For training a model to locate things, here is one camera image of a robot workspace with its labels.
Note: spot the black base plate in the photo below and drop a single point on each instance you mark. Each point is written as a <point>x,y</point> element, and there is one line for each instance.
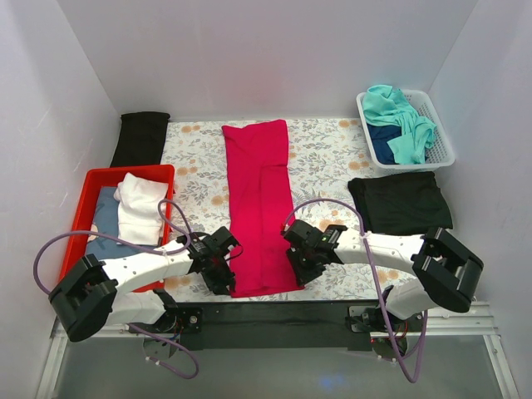
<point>292,324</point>

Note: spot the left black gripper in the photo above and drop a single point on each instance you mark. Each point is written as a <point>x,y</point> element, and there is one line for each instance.
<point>219,273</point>

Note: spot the folded white t shirt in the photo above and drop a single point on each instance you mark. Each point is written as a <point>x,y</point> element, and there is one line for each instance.
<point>139,220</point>

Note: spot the red plastic tray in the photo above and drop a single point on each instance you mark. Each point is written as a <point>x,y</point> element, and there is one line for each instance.
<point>94,181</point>

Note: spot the black cloth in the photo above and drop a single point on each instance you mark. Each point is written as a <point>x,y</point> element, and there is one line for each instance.
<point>141,140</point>
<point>402,204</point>

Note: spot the teal t shirt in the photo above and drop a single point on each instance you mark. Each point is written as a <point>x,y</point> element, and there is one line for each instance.
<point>386,105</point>

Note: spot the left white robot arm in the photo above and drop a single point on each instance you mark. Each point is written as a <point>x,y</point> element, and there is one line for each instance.
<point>97,293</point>

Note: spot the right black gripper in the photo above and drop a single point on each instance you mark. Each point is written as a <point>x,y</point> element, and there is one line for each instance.
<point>305,266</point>

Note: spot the folded blue t shirt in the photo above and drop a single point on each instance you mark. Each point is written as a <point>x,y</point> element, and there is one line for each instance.
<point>105,218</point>

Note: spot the black cloth right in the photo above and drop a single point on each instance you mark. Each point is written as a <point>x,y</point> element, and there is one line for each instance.
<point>402,204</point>

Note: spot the black cloth back left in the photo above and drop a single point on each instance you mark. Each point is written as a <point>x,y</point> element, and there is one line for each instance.
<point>141,140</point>

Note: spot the white plastic basket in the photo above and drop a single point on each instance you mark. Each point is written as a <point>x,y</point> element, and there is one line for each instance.
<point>439,155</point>

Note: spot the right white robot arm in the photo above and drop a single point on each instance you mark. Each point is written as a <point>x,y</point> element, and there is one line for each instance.
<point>445,272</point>

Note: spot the red t shirt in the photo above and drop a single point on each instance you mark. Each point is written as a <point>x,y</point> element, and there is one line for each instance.
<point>260,199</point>

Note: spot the dark blue t shirt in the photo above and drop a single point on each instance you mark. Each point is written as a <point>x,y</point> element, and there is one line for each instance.
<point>380,136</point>

